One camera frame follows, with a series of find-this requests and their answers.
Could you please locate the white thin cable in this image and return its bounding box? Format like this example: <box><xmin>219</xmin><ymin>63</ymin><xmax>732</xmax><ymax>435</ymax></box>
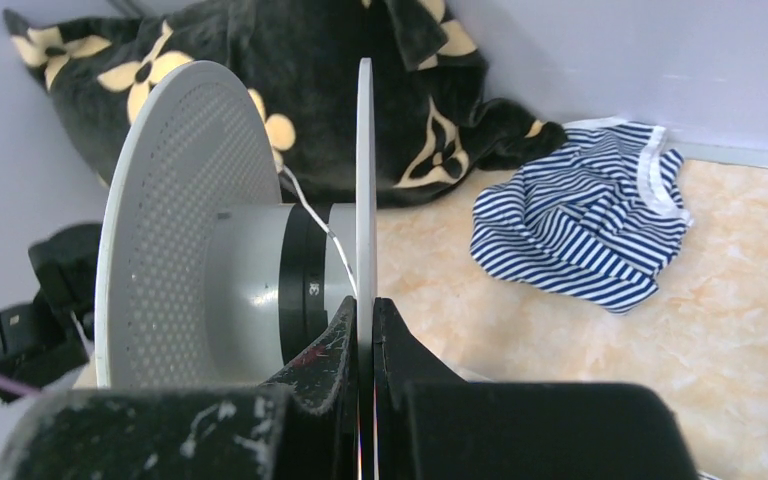
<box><xmin>277</xmin><ymin>164</ymin><xmax>360</xmax><ymax>299</ymax></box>

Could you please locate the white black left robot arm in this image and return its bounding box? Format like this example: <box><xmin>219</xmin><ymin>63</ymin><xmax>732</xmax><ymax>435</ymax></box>
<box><xmin>0</xmin><ymin>222</ymin><xmax>102</xmax><ymax>406</ymax></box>

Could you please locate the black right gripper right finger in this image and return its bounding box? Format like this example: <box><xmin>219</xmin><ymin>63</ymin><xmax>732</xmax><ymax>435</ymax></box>
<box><xmin>373</xmin><ymin>299</ymin><xmax>697</xmax><ymax>479</ymax></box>

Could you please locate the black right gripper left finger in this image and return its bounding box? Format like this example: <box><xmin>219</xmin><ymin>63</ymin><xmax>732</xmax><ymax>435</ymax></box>
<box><xmin>261</xmin><ymin>296</ymin><xmax>358</xmax><ymax>479</ymax></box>

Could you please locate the white perforated cable spool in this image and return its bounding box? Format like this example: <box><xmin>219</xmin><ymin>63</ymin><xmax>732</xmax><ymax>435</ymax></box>
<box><xmin>94</xmin><ymin>59</ymin><xmax>377</xmax><ymax>388</ymax></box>

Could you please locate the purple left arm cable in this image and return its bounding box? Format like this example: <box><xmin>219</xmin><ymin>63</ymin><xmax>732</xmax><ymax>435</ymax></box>
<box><xmin>0</xmin><ymin>362</ymin><xmax>44</xmax><ymax>399</ymax></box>

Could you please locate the blue white striped cloth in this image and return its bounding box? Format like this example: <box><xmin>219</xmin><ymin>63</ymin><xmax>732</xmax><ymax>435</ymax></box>
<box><xmin>470</xmin><ymin>117</ymin><xmax>693</xmax><ymax>315</ymax></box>

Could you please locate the black blanket with beige flowers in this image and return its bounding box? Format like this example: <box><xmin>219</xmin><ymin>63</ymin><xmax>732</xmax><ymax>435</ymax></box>
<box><xmin>2</xmin><ymin>0</ymin><xmax>567</xmax><ymax>208</ymax></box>

